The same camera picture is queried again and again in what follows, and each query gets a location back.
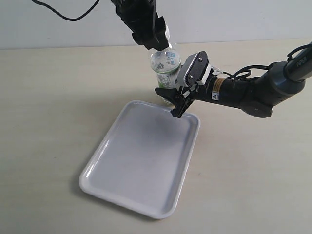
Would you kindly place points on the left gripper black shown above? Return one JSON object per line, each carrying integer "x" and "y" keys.
{"x": 141, "y": 18}

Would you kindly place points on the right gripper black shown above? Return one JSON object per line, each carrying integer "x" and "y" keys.
{"x": 183, "y": 97}

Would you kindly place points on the clear plastic water bottle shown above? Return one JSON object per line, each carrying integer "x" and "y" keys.
{"x": 166, "y": 63}

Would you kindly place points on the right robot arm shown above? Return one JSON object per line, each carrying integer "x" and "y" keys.
{"x": 254, "y": 89}

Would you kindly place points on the white plastic tray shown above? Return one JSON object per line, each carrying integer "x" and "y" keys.
{"x": 142, "y": 161}

